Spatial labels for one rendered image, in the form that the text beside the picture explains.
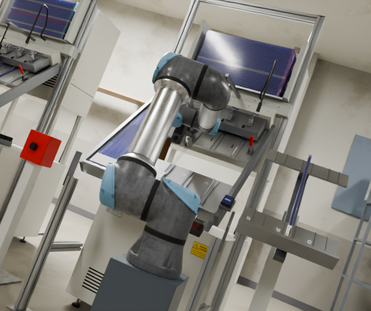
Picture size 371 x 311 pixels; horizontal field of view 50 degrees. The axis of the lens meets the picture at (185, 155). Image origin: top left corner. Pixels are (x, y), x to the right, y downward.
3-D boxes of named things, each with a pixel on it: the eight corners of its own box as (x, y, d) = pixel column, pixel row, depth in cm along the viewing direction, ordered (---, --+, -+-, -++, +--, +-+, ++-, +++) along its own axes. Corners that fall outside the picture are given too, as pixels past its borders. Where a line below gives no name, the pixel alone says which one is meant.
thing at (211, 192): (214, 219, 162) (215, 213, 160) (85, 166, 185) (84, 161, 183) (233, 190, 175) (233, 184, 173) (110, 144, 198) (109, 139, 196)
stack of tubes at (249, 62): (278, 96, 207) (296, 49, 209) (190, 73, 225) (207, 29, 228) (280, 104, 219) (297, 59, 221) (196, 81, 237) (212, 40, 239)
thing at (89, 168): (212, 225, 163) (214, 213, 158) (84, 172, 186) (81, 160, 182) (214, 223, 164) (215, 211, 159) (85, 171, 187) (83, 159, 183)
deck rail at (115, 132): (84, 172, 186) (82, 162, 182) (81, 171, 187) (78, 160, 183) (162, 101, 235) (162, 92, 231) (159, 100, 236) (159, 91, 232)
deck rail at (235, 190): (217, 227, 162) (218, 216, 158) (212, 225, 163) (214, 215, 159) (273, 135, 211) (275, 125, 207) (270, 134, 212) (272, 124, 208)
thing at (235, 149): (247, 170, 189) (248, 161, 186) (130, 129, 212) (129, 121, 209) (270, 133, 211) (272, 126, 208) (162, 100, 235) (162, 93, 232)
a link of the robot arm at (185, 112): (191, 121, 159) (199, 103, 165) (164, 111, 159) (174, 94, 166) (187, 134, 165) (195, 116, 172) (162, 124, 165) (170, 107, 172)
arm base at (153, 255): (172, 283, 97) (187, 244, 98) (117, 258, 100) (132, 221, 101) (183, 274, 111) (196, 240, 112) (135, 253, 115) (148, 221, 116)
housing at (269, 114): (267, 139, 209) (271, 116, 200) (184, 113, 227) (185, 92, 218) (272, 131, 215) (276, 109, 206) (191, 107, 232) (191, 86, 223)
